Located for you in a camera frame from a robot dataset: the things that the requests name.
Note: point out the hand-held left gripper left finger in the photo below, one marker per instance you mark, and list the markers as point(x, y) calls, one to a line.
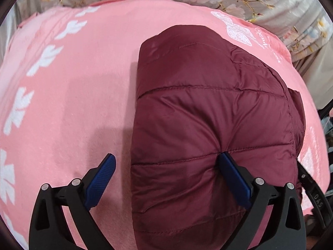
point(101, 177)

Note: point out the maroon puffer jacket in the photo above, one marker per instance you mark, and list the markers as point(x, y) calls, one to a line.
point(203, 114)

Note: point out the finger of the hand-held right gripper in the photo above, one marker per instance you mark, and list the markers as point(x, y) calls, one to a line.
point(313, 195)

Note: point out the pink printed blanket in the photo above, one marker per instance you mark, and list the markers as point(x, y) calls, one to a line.
point(78, 96)

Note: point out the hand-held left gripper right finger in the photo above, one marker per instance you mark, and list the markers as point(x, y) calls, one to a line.
point(235, 177)

